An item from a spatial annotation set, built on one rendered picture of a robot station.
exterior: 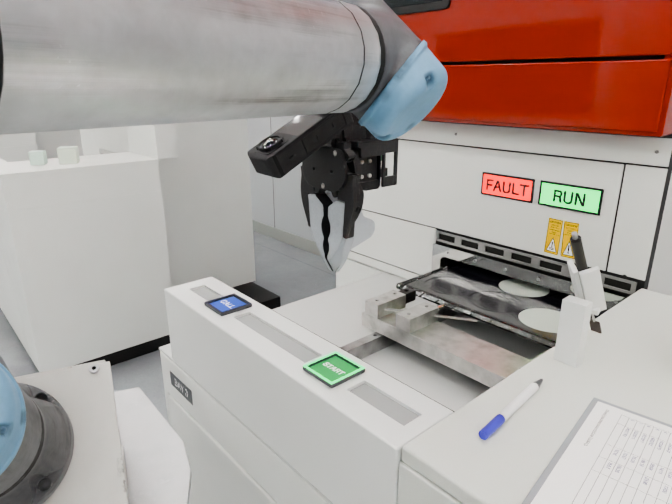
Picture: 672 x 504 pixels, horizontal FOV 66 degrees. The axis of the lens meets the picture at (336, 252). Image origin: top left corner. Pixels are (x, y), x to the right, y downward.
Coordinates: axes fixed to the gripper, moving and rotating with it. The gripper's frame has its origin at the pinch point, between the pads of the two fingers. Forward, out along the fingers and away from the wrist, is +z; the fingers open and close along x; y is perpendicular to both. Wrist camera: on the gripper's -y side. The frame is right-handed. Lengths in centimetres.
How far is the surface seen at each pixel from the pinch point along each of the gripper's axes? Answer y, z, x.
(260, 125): 206, 15, 332
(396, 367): 24.9, 28.7, 11.0
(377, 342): 26.2, 26.7, 17.1
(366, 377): 2.8, 14.7, -3.7
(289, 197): 206, 71, 294
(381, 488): -4.0, 20.8, -13.0
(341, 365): 1.9, 14.3, -0.1
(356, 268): 58, 31, 57
